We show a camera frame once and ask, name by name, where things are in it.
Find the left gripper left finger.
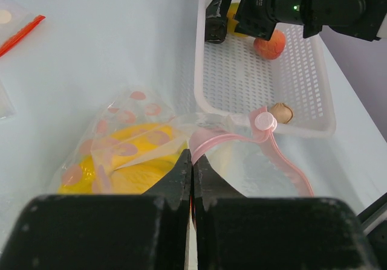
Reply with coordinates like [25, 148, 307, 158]
[1, 150, 192, 269]

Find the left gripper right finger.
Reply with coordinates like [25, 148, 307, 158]
[192, 157, 380, 269]

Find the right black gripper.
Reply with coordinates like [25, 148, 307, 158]
[204, 0, 305, 43]

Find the white perforated plastic basket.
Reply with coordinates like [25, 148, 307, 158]
[193, 0, 336, 138]

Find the yellow banana bunch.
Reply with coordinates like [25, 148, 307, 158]
[57, 123, 188, 194]

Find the pink dotted zip bag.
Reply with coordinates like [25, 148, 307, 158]
[50, 89, 314, 197]

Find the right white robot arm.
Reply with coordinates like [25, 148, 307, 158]
[204, 0, 386, 44]

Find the cream dotted zip bag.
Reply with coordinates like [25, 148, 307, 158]
[1, 0, 47, 121]

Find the red orange peach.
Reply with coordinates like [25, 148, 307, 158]
[253, 30, 286, 60]

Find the beige garlic bulb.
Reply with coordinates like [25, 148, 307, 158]
[268, 103, 294, 124]

